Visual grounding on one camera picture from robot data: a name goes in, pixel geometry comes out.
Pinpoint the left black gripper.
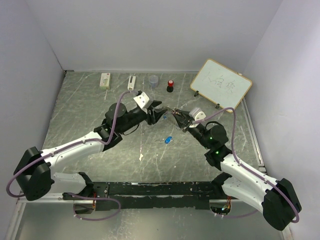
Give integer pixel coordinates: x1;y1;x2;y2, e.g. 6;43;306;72
118;99;168;134

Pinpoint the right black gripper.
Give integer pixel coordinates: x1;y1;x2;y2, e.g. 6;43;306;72
172;108;212;150

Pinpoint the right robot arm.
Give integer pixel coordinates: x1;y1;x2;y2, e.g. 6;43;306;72
171;108;302;231

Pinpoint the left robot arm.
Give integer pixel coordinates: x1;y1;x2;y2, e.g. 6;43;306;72
13;99;167;201

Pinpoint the clear cup of paperclips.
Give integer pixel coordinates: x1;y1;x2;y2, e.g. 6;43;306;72
148;75;159;89

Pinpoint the white stapler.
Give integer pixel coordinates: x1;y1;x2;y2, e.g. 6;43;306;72
127;75;136;91

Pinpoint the yellow framed whiteboard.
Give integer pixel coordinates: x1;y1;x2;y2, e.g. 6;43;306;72
190;58;253;109

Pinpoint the green white staple box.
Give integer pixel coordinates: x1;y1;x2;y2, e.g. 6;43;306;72
99;73;111;90

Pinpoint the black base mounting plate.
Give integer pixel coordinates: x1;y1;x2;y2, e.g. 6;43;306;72
62;181;242;212

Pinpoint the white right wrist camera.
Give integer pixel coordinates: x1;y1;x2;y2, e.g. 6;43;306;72
188;107;206;121

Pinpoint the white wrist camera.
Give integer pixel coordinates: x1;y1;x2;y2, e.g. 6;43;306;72
133;91;153;110
188;107;206;121

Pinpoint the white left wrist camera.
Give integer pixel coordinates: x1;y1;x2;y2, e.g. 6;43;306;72
133;91;153;110

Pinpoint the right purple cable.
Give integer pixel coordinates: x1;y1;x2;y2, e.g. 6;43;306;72
197;107;300;223

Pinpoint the purple cable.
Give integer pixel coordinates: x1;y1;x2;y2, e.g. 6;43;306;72
197;107;300;223
6;90;122;221

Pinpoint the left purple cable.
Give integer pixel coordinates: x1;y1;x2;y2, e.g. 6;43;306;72
6;90;122;221

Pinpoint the aluminium rail frame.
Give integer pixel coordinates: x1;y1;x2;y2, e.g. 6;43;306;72
12;96;301;231

